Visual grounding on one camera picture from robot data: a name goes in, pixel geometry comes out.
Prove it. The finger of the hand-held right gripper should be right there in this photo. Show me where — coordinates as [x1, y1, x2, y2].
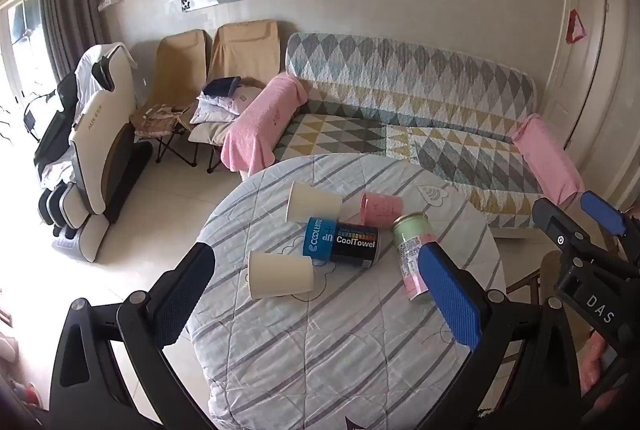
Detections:
[532, 197, 593, 261]
[580, 190, 629, 237]

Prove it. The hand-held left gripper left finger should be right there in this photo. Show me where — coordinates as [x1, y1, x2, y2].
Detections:
[50, 241, 217, 430]

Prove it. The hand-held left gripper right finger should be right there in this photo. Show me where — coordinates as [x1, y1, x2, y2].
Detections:
[417, 240, 584, 430]

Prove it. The white paper cup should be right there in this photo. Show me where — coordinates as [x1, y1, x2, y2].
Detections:
[286, 181, 343, 224]
[248, 251, 314, 301]

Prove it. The pink cup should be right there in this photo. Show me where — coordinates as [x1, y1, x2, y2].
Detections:
[361, 192, 403, 227]

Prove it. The wooden stool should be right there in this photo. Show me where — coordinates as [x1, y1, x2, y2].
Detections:
[505, 250, 562, 303]

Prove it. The green and pink can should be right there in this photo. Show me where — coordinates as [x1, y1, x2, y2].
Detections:
[391, 212, 441, 304]

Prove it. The pink towel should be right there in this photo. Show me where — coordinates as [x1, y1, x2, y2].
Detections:
[511, 114, 585, 206]
[221, 72, 308, 173]

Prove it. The blue and black canister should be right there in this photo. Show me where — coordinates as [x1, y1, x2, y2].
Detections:
[303, 217, 379, 269]

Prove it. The white door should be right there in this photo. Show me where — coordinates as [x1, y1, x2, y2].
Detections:
[542, 0, 629, 151]

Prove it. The round table striped cloth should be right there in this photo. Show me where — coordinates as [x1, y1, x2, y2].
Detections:
[185, 154, 507, 430]

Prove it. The white and black massage chair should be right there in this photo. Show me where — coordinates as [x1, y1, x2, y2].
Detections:
[34, 42, 153, 263]

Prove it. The plaid cloth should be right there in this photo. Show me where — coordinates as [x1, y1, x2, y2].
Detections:
[131, 102, 188, 136]

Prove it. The red door ornament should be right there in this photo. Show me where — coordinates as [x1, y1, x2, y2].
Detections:
[566, 8, 589, 44]

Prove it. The sofa with diamond-pattern cover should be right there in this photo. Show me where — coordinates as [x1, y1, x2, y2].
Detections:
[240, 32, 586, 231]

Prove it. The white pillow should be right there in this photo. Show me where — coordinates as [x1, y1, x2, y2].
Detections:
[192, 82, 266, 127]

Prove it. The dark blue cushion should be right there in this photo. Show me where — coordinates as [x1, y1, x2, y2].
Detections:
[202, 77, 242, 97]

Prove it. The tan folding chair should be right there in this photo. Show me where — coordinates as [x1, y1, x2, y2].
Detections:
[131, 29, 213, 166]
[189, 19, 280, 173]

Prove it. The grey striped curtain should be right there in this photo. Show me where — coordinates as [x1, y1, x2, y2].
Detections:
[39, 0, 113, 81]

